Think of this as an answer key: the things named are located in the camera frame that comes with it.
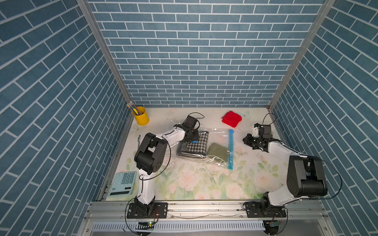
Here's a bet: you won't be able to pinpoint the clear plastic vacuum bag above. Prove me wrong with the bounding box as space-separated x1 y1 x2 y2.
172 128 234 170

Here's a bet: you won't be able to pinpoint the aluminium front rail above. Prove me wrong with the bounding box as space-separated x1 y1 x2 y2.
78 200 337 236

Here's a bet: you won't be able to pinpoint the light green calculator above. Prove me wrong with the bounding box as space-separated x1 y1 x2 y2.
108 171 136 198

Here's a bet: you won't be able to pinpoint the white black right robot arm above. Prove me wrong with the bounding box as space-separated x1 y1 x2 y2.
243 123 328 208

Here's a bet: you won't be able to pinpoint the pencils in cup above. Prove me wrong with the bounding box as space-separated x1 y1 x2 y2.
127 101 141 116

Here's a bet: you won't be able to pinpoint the olive green knitted scarf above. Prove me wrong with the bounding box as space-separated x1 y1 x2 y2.
207 143 230 162

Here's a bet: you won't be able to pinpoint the houndstooth black white scarf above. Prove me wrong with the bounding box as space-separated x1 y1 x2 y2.
176 131 209 158

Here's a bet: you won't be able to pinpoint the aluminium corner post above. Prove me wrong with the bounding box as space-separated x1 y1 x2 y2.
77 0 131 103
267 0 336 112

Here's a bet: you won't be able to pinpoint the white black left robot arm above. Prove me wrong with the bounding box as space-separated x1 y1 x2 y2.
134 115 200 207

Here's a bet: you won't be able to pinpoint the red knitted scarf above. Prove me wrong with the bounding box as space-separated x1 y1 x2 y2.
222 111 242 128

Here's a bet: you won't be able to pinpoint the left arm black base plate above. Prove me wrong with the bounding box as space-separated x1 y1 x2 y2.
126 202 168 219

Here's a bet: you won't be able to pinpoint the yellow pencil cup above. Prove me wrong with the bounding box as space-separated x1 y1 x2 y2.
132 106 150 126

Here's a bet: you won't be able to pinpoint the aluminium corner post right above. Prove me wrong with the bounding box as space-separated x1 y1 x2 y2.
267 0 336 112

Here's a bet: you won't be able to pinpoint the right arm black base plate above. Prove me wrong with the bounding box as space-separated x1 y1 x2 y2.
242 202 287 218

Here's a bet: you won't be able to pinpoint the aluminium corner post left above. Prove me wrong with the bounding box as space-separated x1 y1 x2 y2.
77 0 131 103

